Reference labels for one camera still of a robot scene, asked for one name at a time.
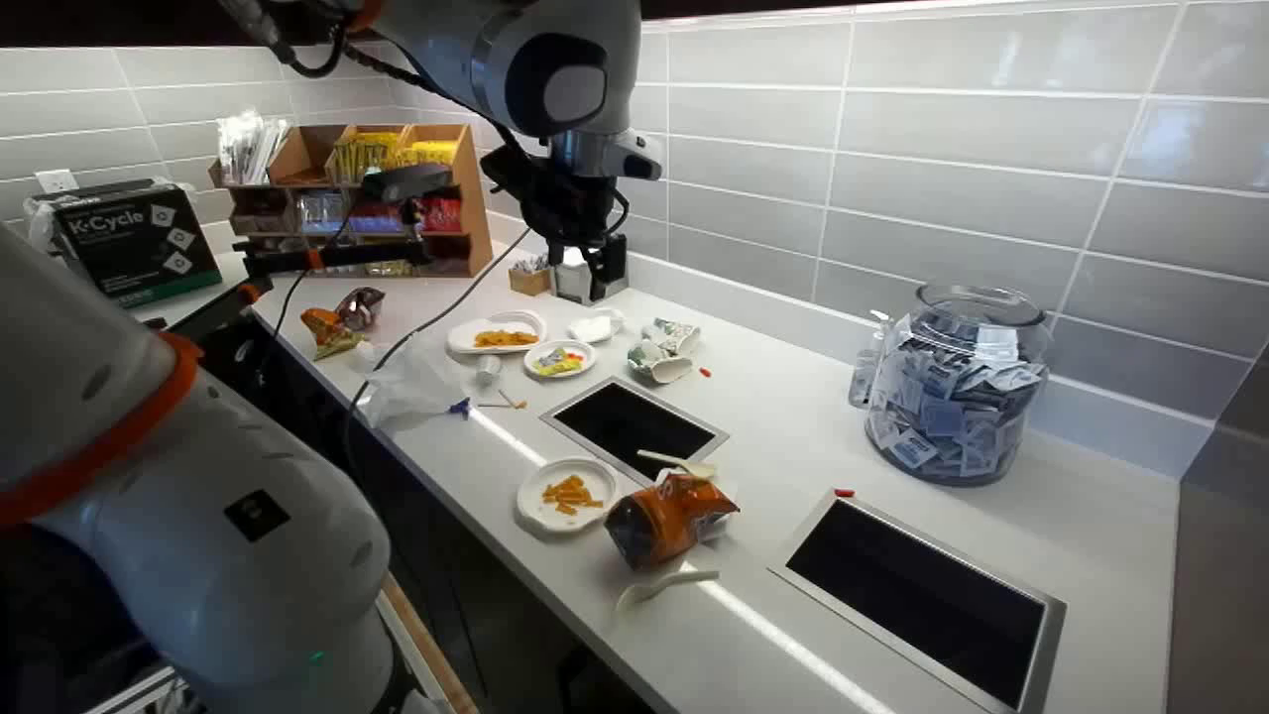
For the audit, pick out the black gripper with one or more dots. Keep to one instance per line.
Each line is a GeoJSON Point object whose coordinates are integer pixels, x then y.
{"type": "Point", "coordinates": [570, 200]}

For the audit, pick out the orange chip pieces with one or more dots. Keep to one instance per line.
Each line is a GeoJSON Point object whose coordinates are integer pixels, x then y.
{"type": "Point", "coordinates": [572, 495]}

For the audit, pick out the round white plate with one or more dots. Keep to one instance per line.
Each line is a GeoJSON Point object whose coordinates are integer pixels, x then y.
{"type": "Point", "coordinates": [533, 500]}

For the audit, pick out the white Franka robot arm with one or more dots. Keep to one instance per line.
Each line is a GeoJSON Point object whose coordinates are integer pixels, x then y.
{"type": "Point", "coordinates": [198, 528]}

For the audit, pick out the small white plate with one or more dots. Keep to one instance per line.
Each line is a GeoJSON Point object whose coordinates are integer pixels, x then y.
{"type": "Point", "coordinates": [538, 367]}

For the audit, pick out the oval white plate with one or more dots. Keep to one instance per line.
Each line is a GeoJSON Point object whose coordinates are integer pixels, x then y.
{"type": "Point", "coordinates": [463, 339]}

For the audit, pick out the small white container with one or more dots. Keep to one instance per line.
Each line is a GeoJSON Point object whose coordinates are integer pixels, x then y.
{"type": "Point", "coordinates": [597, 327]}

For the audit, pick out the small brown packet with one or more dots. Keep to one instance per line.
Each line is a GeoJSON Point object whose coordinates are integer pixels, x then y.
{"type": "Point", "coordinates": [530, 280]}

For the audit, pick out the yellow food pieces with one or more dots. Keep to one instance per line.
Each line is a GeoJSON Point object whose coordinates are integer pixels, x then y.
{"type": "Point", "coordinates": [560, 363]}

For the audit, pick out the orange food strip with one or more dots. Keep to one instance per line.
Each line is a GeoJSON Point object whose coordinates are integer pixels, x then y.
{"type": "Point", "coordinates": [506, 339]}

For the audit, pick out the crushed patterned paper cup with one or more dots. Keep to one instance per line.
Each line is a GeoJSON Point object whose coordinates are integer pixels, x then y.
{"type": "Point", "coordinates": [674, 335]}

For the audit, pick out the right patterned snack bag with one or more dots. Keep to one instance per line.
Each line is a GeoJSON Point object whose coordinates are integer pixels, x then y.
{"type": "Point", "coordinates": [657, 367]}

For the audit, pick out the wooden condiment organizer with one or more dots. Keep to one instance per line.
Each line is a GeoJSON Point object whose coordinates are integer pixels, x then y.
{"type": "Point", "coordinates": [469, 224]}

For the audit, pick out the red packets stack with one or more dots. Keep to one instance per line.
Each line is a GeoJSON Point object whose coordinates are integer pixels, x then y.
{"type": "Point", "coordinates": [445, 216]}

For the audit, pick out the black sink basin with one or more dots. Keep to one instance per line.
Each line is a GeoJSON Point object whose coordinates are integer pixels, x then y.
{"type": "Point", "coordinates": [636, 428]}

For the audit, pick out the white plastic spoon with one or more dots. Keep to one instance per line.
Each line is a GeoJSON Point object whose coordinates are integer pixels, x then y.
{"type": "Point", "coordinates": [674, 461]}

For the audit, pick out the clear plastic bag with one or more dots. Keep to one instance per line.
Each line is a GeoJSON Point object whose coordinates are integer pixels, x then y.
{"type": "Point", "coordinates": [410, 383]}

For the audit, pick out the crumpled snack wrapper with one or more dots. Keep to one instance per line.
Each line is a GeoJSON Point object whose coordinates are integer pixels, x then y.
{"type": "Point", "coordinates": [344, 324]}

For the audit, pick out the yellow packets stack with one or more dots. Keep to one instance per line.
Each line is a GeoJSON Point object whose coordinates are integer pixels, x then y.
{"type": "Point", "coordinates": [362, 155]}

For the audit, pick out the orange Sun Chips bag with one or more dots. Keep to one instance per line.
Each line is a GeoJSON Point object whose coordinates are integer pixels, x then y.
{"type": "Point", "coordinates": [669, 516]}

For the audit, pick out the white plastic bag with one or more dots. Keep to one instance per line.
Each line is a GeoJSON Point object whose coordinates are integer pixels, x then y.
{"type": "Point", "coordinates": [246, 143]}

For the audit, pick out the glass jar with packets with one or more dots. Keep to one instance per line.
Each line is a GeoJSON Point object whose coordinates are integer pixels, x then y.
{"type": "Point", "coordinates": [954, 399]}

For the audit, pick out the brown wooden board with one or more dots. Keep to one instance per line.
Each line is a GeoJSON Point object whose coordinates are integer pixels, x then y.
{"type": "Point", "coordinates": [431, 655]}

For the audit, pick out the black K-Cycle box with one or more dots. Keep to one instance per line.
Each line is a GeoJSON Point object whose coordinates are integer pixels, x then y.
{"type": "Point", "coordinates": [133, 244]}

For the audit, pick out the dark wood cabinet panel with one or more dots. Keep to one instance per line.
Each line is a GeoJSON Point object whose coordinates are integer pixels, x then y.
{"type": "Point", "coordinates": [1223, 557]}

